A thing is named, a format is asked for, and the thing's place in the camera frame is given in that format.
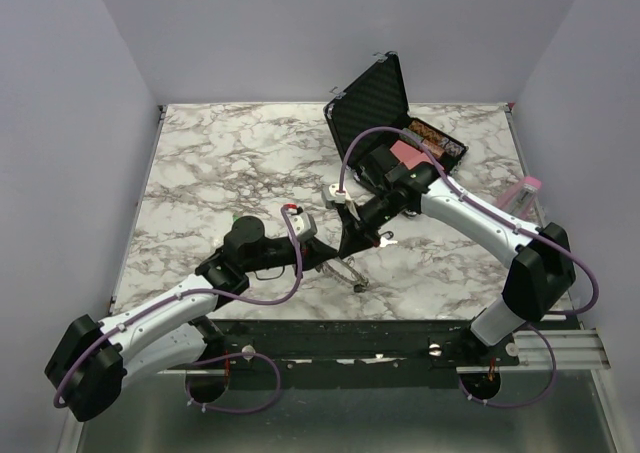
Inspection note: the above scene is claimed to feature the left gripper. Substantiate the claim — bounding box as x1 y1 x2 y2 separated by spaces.
244 236 339 280

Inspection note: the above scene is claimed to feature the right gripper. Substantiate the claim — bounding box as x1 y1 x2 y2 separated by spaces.
337 187 400 259

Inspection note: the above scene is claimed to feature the black key fob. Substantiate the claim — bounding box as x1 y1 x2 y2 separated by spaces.
378 230 398 248

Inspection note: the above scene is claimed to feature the metal key organizer ring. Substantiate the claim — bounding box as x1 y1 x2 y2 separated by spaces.
317 255 371 294

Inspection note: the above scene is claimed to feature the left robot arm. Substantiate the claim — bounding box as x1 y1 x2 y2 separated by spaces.
44 208 338 422

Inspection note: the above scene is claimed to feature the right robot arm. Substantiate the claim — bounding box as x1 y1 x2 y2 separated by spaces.
324 163 576 365

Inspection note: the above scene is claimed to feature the pink card deck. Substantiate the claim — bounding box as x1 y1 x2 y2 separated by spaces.
390 140 431 170

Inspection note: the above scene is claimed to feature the black poker chip case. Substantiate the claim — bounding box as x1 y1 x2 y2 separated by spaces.
324 51 468 194

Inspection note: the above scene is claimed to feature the pink holder block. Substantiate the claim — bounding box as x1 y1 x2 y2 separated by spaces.
494 176 542 219

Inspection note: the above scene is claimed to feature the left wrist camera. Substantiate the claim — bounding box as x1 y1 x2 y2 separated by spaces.
290 212 317 243

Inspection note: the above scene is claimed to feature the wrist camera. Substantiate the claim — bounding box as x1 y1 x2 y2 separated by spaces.
321 183 358 218
290 212 317 243

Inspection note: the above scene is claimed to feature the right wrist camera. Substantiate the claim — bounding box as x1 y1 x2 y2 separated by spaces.
321 183 358 218

